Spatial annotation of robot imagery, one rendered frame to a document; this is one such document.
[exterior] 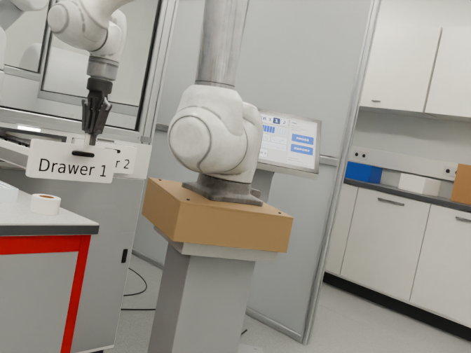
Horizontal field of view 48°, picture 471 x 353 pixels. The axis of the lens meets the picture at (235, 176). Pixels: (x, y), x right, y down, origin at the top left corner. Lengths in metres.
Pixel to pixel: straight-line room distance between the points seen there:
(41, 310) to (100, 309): 0.93
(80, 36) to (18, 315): 0.73
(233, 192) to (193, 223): 0.18
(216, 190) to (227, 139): 0.24
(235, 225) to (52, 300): 0.49
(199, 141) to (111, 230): 1.06
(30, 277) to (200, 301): 0.44
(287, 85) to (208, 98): 2.02
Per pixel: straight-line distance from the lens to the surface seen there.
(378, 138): 5.14
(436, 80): 4.59
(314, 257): 3.00
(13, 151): 1.72
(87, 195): 2.09
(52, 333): 1.44
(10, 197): 1.49
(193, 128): 1.21
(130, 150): 2.14
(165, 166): 4.01
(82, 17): 1.50
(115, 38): 1.63
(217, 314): 1.51
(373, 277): 4.28
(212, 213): 1.33
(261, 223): 1.39
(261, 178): 2.35
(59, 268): 1.37
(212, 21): 1.31
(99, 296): 2.27
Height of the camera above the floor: 1.03
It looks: 4 degrees down
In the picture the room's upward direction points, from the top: 11 degrees clockwise
